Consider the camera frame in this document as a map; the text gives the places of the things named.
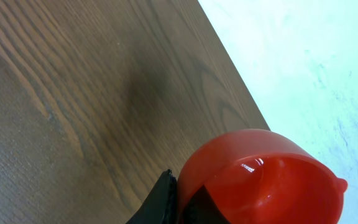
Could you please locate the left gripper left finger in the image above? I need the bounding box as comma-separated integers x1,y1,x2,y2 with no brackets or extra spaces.
127,169,177,224

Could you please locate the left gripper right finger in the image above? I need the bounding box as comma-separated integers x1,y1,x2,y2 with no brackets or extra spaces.
181,185,229,224

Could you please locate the red plastic measuring scoop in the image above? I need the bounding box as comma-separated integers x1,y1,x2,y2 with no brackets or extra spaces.
177,129,348,223

